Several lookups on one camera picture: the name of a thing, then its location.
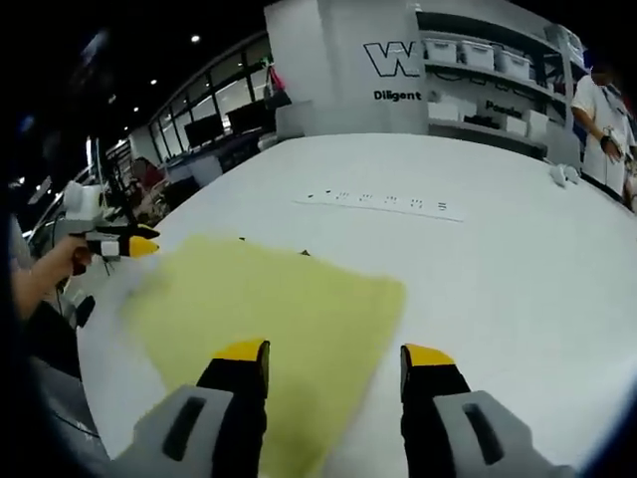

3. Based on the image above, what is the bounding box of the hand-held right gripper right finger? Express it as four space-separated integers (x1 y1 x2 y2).
399 342 577 478

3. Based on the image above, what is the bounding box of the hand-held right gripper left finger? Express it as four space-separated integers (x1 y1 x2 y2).
109 339 273 478

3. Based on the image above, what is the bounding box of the yellow garment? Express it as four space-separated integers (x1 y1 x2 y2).
117 232 408 478

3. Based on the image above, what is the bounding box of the person's left hand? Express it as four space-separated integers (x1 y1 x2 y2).
53 237 95 281

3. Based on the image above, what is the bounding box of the small black object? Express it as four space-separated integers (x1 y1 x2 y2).
73 294 97 329

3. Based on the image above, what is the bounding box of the grey counter desk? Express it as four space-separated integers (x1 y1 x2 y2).
166 133 278 186

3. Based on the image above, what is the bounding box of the black computer monitor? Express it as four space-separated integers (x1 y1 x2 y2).
226 102 266 135
183 113 223 150

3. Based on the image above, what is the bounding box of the hanging handbag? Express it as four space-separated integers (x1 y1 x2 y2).
265 63 294 112

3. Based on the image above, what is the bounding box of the white power strip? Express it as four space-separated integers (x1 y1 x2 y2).
291 187 465 224

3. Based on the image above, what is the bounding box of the white crumpled cloth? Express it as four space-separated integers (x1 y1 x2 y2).
546 162 582 189

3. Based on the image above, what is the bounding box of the white storage bin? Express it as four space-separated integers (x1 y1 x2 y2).
496 48 531 76
458 40 495 67
426 38 457 64

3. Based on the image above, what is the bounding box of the grey shelving rack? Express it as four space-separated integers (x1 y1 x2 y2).
416 9 586 150

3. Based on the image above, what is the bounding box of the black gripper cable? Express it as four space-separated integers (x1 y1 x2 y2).
52 276 74 320

